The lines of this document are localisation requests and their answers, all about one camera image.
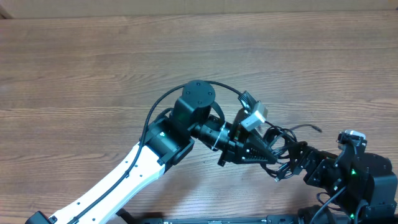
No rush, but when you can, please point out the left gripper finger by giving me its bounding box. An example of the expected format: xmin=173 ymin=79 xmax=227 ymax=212
xmin=248 ymin=130 xmax=273 ymax=156
xmin=241 ymin=148 xmax=277 ymax=164

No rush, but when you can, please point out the black usb cable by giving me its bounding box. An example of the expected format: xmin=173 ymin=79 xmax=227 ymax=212
xmin=259 ymin=121 xmax=323 ymax=183

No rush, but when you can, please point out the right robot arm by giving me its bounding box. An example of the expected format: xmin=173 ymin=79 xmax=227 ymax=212
xmin=286 ymin=129 xmax=397 ymax=223

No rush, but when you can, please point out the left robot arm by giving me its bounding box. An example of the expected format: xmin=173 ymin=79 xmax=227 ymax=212
xmin=26 ymin=80 xmax=277 ymax=224

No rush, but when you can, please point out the right camera cable black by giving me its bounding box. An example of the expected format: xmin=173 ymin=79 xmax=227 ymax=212
xmin=307 ymin=136 xmax=357 ymax=224

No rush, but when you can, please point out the camera cable black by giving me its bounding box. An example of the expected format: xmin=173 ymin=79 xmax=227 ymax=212
xmin=307 ymin=136 xmax=357 ymax=224
xmin=54 ymin=80 xmax=241 ymax=224

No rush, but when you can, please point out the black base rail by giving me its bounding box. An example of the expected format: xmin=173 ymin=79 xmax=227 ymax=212
xmin=111 ymin=208 xmax=311 ymax=224

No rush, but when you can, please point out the left camera cable black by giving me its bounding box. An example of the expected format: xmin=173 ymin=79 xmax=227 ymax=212
xmin=54 ymin=80 xmax=241 ymax=224

